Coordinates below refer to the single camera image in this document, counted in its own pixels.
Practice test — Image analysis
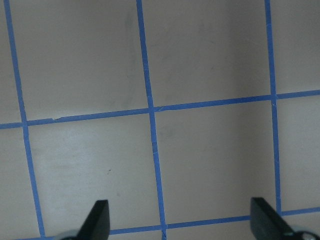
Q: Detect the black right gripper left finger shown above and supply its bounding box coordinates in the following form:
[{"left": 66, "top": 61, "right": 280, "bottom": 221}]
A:
[{"left": 77, "top": 199, "right": 110, "bottom": 240}]

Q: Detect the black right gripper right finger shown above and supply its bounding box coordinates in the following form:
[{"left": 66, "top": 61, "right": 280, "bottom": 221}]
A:
[{"left": 250, "top": 197, "right": 307, "bottom": 240}]

